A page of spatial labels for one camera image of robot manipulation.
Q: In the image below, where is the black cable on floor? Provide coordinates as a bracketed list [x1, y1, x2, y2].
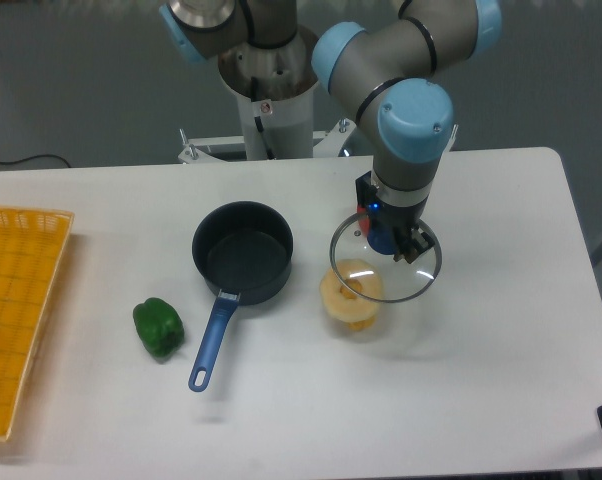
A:
[0, 153, 73, 168]

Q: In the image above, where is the green bell pepper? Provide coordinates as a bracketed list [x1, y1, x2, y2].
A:
[132, 297, 185, 360]

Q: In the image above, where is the dark pot blue handle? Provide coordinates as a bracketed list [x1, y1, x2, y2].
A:
[188, 201, 294, 392]

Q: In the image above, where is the red bell pepper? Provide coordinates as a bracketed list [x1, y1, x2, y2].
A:
[358, 211, 370, 237]

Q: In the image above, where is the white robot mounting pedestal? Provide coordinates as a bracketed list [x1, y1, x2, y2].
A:
[178, 26, 356, 164]

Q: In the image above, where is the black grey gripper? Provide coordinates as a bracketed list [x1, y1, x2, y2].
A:
[355, 171, 431, 263]

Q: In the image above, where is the black cable on pedestal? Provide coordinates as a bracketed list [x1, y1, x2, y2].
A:
[249, 75, 278, 161]

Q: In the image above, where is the glass lid blue knob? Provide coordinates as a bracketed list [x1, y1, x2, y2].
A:
[329, 213, 442, 304]

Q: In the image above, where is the yellow pumpkin slice toy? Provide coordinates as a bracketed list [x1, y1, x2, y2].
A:
[319, 259, 385, 331]

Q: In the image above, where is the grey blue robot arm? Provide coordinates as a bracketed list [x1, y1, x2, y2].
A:
[159, 1, 502, 262]

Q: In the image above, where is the yellow plastic basket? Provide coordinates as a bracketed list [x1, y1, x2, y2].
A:
[0, 206, 75, 442]

